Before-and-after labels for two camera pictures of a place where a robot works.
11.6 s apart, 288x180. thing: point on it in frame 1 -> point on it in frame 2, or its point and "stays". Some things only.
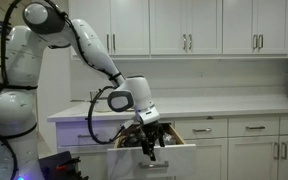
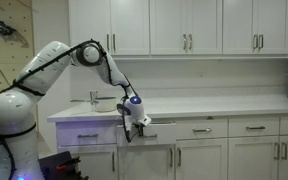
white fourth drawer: (250, 126) stays
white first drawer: (76, 134) stays
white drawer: (173, 162) -> (153, 134)
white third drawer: (201, 128) stays
